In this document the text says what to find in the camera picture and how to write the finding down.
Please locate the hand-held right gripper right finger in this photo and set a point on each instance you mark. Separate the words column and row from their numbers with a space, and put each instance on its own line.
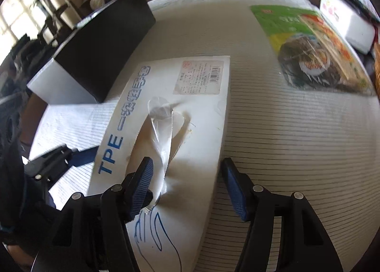
column 234, row 188

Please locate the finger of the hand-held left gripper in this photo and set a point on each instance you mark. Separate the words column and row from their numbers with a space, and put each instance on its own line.
column 84, row 156

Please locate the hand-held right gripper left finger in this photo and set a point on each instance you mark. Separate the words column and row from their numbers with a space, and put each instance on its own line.
column 142, row 188

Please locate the clear plastic glove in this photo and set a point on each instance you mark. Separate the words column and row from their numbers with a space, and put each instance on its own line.
column 161, row 129

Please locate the white glove box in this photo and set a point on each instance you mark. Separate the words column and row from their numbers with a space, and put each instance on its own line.
column 196, row 129

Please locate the black storage tray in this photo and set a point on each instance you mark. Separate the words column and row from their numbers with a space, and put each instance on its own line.
column 101, row 46

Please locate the white striped tablecloth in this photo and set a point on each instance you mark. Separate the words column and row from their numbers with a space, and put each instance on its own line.
column 297, row 153

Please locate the round white plate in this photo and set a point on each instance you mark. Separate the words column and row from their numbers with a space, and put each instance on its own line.
column 97, row 1

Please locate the green seaweed packet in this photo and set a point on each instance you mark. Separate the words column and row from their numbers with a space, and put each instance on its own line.
column 308, row 49

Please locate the white box with pink print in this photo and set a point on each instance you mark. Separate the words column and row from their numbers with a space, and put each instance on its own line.
column 347, row 19

